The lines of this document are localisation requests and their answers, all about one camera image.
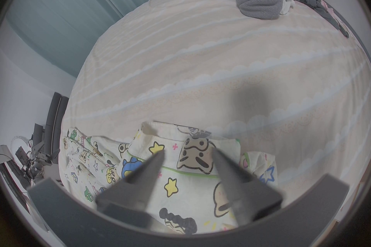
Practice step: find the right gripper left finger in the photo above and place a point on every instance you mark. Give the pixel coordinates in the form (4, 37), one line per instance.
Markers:
(136, 190)

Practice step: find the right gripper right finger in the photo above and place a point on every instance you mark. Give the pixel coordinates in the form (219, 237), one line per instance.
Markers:
(246, 196)

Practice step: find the white printed pyjama top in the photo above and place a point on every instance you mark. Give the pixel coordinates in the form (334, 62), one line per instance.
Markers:
(188, 188)

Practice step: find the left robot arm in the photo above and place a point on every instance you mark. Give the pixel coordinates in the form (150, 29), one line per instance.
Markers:
(32, 164)

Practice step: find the bed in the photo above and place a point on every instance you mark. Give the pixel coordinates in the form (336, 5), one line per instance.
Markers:
(203, 66)

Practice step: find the black chest of drawers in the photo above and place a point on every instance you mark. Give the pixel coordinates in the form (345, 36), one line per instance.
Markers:
(56, 118)

